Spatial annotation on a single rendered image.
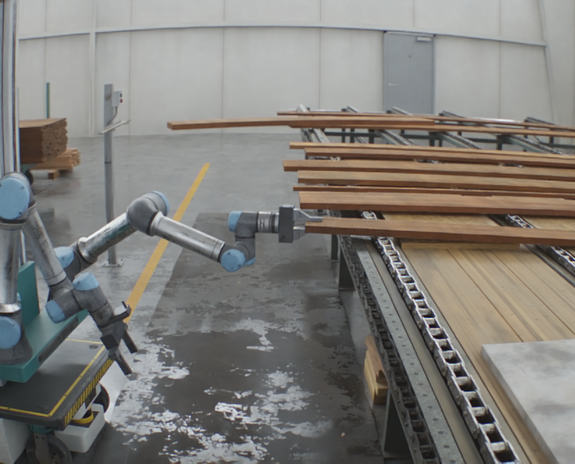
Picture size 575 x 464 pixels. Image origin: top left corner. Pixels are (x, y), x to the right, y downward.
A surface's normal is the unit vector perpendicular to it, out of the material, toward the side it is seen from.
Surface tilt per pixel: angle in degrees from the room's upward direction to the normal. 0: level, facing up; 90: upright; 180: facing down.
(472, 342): 0
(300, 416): 0
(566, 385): 0
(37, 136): 90
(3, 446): 90
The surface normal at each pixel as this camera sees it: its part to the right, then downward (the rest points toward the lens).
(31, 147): 0.03, 0.26
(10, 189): 0.34, 0.13
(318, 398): 0.01, -0.97
